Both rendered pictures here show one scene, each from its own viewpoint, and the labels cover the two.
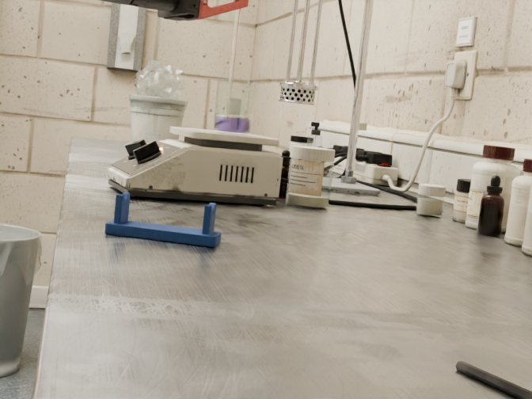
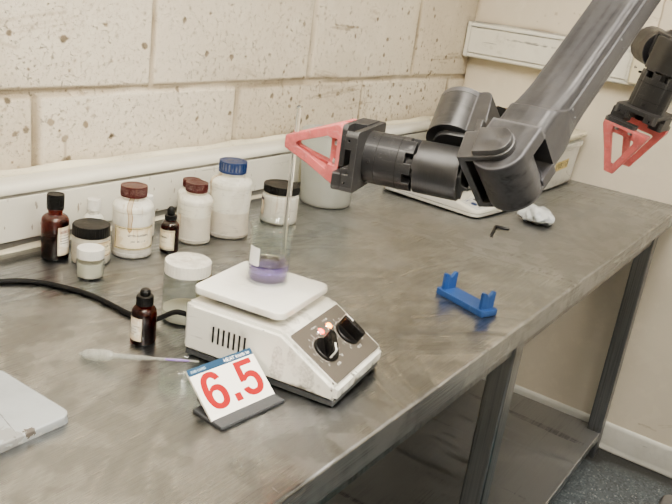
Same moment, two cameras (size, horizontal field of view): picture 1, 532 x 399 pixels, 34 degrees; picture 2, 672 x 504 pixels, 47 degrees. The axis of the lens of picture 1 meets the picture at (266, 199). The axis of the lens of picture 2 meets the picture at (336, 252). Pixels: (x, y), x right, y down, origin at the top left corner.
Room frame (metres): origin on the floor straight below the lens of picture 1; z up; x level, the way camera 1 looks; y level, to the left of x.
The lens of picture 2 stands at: (1.70, 0.72, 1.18)
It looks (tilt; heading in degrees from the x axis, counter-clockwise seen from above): 19 degrees down; 225
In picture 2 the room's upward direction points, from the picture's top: 8 degrees clockwise
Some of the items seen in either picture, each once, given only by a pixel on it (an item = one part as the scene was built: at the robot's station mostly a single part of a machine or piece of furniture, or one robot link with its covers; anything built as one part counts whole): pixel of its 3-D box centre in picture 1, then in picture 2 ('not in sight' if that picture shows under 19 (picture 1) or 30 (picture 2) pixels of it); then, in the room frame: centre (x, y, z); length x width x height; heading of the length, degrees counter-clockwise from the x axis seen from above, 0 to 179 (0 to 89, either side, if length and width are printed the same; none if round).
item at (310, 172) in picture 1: (309, 176); (186, 289); (1.18, -0.06, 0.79); 0.06 x 0.06 x 0.08
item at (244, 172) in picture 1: (201, 167); (278, 328); (1.15, 0.09, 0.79); 0.22 x 0.13 x 0.08; 112
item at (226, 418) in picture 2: not in sight; (235, 386); (1.25, 0.15, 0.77); 0.09 x 0.06 x 0.04; 7
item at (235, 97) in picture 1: (235, 105); (271, 250); (1.14, 0.05, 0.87); 0.06 x 0.05 x 0.08; 31
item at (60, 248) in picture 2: not in sight; (55, 225); (1.24, -0.32, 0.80); 0.04 x 0.04 x 0.10
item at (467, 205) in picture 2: not in sight; (450, 190); (0.31, -0.34, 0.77); 0.26 x 0.19 x 0.05; 97
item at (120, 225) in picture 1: (165, 218); (467, 293); (0.78, 0.09, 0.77); 0.10 x 0.03 x 0.04; 84
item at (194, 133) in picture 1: (223, 135); (263, 288); (1.16, 0.06, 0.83); 0.12 x 0.12 x 0.01; 22
